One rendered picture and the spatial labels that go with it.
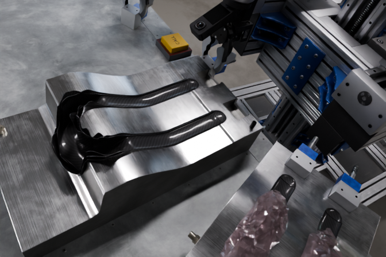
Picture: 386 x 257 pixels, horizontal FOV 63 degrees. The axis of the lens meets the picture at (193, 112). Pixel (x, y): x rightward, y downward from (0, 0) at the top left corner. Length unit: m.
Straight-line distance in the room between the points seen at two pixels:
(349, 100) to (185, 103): 0.40
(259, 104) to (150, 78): 1.13
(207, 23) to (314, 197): 0.45
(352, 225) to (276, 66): 0.62
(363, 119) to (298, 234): 0.35
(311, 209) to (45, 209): 0.49
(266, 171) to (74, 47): 0.60
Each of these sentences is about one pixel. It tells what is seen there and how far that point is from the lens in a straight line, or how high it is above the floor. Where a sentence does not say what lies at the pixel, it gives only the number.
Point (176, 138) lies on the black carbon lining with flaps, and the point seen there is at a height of 0.88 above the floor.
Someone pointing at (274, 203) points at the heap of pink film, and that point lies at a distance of 0.60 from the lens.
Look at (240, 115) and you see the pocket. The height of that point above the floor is 0.87.
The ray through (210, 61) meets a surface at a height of 0.85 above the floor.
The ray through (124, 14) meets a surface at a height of 0.84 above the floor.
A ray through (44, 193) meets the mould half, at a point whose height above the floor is 0.86.
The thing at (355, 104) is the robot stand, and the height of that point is 0.94.
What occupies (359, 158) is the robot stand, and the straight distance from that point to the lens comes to 1.89.
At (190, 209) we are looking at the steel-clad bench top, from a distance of 0.66.
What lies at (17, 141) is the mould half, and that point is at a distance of 0.66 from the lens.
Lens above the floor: 1.39
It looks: 48 degrees down
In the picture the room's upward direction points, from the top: 19 degrees clockwise
